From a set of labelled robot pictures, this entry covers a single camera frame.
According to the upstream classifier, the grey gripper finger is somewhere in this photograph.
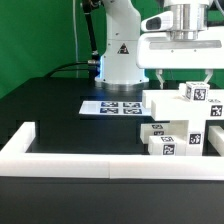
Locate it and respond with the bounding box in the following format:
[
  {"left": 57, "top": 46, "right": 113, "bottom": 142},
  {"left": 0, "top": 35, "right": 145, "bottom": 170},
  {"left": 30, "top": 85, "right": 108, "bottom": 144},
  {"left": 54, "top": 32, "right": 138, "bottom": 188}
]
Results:
[
  {"left": 156, "top": 69, "right": 165, "bottom": 89},
  {"left": 204, "top": 69, "right": 214, "bottom": 83}
]

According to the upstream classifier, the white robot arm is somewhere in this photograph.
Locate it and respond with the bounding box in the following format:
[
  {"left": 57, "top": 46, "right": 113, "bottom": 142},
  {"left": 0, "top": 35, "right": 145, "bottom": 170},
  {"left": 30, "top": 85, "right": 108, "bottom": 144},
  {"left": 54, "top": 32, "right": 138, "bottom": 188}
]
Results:
[{"left": 95, "top": 0, "right": 224, "bottom": 90}]

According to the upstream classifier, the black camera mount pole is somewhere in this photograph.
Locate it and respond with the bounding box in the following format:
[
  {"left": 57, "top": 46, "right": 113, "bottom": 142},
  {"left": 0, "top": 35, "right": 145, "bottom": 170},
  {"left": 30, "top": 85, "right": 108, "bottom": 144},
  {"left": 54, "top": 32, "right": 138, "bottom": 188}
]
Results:
[{"left": 81, "top": 0, "right": 100, "bottom": 60}]

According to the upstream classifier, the thin white cable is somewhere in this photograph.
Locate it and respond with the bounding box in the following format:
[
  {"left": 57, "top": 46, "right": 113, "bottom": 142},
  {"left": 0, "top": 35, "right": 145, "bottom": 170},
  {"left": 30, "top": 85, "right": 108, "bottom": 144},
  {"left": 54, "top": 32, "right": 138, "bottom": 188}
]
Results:
[{"left": 72, "top": 0, "right": 80, "bottom": 79}]

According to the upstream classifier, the white U-shaped fence frame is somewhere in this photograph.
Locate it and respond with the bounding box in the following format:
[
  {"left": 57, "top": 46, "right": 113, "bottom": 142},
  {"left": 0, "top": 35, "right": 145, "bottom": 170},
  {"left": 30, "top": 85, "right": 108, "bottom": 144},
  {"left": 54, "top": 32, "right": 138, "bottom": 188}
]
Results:
[{"left": 0, "top": 122, "right": 224, "bottom": 181}]

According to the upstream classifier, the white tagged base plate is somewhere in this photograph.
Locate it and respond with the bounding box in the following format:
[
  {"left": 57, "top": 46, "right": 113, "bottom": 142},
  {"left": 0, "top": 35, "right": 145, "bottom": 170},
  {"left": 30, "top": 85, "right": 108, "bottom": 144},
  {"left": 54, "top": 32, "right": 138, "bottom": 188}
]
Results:
[{"left": 79, "top": 101, "right": 151, "bottom": 116}]

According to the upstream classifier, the white tagged cube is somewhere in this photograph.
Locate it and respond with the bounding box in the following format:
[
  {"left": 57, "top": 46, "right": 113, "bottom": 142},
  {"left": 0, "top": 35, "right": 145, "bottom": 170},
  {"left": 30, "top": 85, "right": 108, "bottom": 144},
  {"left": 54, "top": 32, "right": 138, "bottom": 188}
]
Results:
[{"left": 185, "top": 82, "right": 210, "bottom": 102}]

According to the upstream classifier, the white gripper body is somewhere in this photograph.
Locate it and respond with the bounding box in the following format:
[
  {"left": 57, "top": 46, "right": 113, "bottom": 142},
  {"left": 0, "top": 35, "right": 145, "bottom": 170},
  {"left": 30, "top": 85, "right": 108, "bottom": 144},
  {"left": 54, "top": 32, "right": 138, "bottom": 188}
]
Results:
[{"left": 136, "top": 9, "right": 224, "bottom": 69}]

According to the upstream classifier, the white chair back part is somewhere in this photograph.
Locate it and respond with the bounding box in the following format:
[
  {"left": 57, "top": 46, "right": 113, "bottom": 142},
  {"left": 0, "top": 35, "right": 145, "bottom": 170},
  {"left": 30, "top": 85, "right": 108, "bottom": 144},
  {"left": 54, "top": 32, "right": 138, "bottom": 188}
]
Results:
[{"left": 142, "top": 83, "right": 224, "bottom": 121}]

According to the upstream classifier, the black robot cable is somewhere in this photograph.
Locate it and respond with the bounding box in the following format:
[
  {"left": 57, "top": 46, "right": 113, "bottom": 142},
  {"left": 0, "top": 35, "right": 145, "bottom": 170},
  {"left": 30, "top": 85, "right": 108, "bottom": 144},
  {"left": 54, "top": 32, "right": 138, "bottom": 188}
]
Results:
[{"left": 44, "top": 61, "right": 100, "bottom": 79}]

